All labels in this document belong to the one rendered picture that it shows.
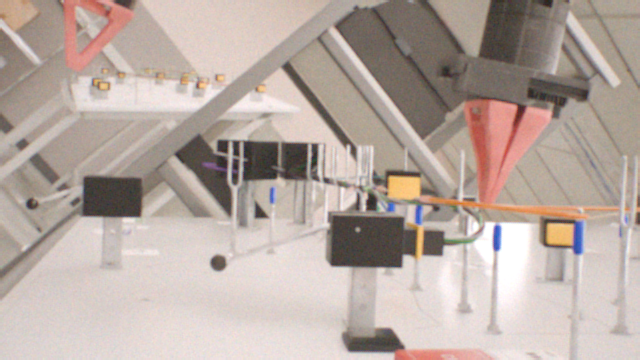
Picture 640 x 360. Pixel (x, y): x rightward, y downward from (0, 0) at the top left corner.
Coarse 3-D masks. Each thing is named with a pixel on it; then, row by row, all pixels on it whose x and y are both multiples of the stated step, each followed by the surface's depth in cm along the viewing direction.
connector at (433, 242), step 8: (408, 232) 64; (416, 232) 64; (424, 232) 64; (432, 232) 64; (440, 232) 64; (408, 240) 64; (416, 240) 64; (424, 240) 64; (432, 240) 64; (440, 240) 64; (408, 248) 64; (424, 248) 64; (432, 248) 64; (440, 248) 64
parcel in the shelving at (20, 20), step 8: (0, 0) 693; (8, 0) 695; (16, 0) 696; (24, 0) 698; (0, 8) 694; (8, 8) 696; (16, 8) 697; (24, 8) 699; (32, 8) 702; (0, 16) 696; (8, 16) 697; (16, 16) 699; (24, 16) 701; (32, 16) 703; (8, 24) 698; (16, 24) 700; (24, 24) 703
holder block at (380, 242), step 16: (336, 224) 62; (352, 224) 62; (368, 224) 63; (384, 224) 63; (400, 224) 63; (336, 240) 62; (352, 240) 63; (368, 240) 63; (384, 240) 63; (400, 240) 63; (336, 256) 62; (352, 256) 63; (368, 256) 63; (384, 256) 63; (400, 256) 63
